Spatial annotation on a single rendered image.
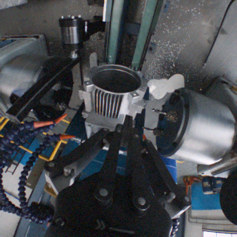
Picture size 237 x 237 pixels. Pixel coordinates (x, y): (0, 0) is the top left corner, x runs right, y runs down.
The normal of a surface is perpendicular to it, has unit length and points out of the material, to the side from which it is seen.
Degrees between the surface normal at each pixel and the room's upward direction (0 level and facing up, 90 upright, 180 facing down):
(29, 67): 69
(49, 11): 0
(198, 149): 21
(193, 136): 36
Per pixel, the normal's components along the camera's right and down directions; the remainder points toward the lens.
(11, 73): 0.01, -0.13
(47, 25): -0.22, 0.75
